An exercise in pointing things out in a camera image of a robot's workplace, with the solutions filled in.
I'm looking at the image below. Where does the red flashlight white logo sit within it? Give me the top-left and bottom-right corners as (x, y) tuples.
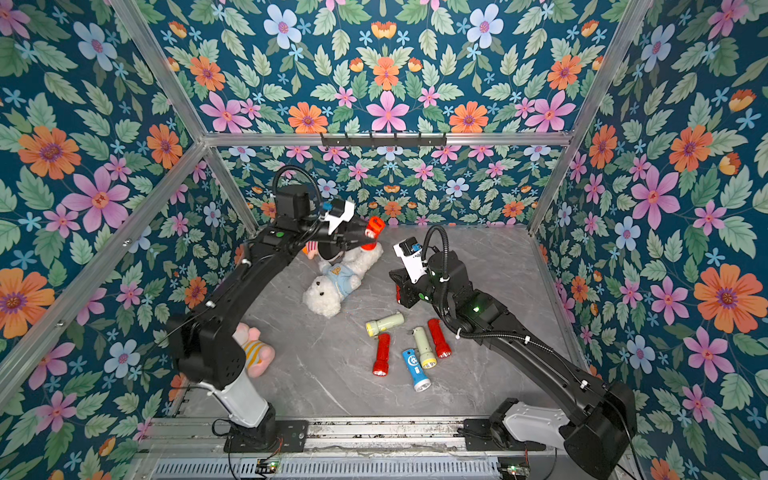
(360, 216), (387, 251)

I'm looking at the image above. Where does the pale green flashlight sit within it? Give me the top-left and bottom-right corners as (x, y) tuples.
(412, 327), (437, 370)
(365, 312), (405, 337)

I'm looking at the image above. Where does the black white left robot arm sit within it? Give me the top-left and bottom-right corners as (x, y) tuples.
(167, 185), (386, 429)

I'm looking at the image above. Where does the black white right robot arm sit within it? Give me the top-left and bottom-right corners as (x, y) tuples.
(389, 238), (637, 479)

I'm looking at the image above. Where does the blue flashlight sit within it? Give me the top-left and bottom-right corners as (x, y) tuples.
(402, 349), (431, 393)

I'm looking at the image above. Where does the white teddy bear blue shirt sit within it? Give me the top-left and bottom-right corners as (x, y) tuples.
(302, 242), (383, 318)

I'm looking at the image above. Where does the pink plush toy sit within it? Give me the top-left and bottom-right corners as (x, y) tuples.
(233, 323), (275, 379)

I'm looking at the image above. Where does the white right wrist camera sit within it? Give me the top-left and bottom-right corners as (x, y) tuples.
(393, 237), (426, 284)

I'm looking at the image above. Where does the black hook rail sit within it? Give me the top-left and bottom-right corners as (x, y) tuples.
(320, 133), (448, 148)

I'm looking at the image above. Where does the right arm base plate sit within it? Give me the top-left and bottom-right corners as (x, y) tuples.
(457, 418), (547, 453)

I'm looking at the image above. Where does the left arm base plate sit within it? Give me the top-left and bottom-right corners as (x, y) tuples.
(224, 420), (309, 454)

